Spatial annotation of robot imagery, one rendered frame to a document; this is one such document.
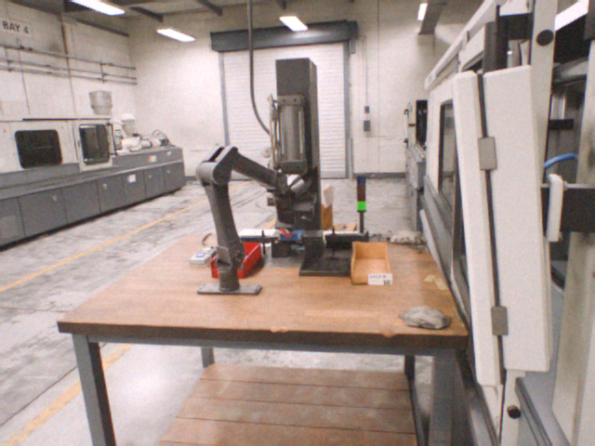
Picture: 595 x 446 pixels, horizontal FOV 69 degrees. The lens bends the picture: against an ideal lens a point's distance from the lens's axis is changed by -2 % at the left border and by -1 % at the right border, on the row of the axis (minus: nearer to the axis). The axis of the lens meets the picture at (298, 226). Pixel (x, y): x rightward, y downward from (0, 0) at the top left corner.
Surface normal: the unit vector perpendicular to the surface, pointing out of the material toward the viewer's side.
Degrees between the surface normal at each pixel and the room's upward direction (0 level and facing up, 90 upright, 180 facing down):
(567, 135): 90
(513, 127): 90
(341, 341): 90
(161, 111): 90
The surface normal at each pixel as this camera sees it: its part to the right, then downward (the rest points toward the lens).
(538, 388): -0.04, -0.97
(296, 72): -0.15, 0.24
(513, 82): -0.41, 0.23
